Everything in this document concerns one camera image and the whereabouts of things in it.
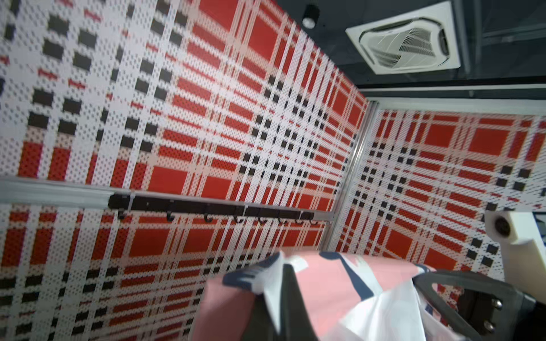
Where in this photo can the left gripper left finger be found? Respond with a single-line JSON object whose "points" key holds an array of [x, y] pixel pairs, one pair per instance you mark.
{"points": [[295, 323]]}

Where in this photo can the pink shark print shorts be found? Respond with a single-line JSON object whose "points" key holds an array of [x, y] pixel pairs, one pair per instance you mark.
{"points": [[346, 296]]}

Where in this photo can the ceiling air conditioner vent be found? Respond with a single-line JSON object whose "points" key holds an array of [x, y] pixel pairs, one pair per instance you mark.
{"points": [[423, 40]]}

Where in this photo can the ceiling spot light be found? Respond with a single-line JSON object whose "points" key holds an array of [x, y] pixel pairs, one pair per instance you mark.
{"points": [[310, 16]]}

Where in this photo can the black wall hook rail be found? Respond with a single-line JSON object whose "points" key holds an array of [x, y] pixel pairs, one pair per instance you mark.
{"points": [[207, 209]]}

